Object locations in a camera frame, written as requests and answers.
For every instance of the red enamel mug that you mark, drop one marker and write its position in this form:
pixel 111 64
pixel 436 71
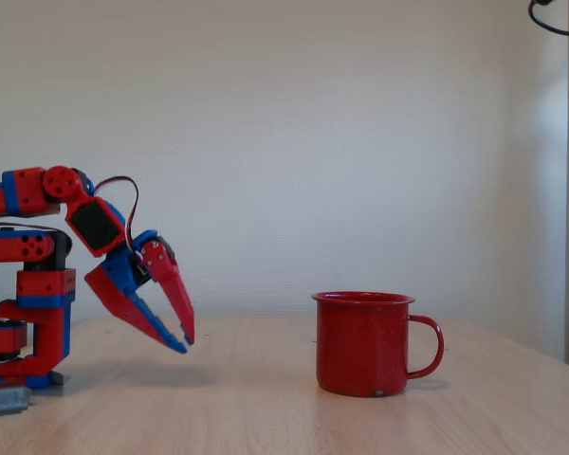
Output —
pixel 360 346

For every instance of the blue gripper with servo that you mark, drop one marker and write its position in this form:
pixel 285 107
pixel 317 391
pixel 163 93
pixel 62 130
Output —
pixel 123 281

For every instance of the grey metal table clamp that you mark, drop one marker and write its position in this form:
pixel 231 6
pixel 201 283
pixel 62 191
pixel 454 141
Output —
pixel 2 402

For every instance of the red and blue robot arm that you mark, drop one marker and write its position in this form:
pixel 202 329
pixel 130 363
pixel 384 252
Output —
pixel 28 192

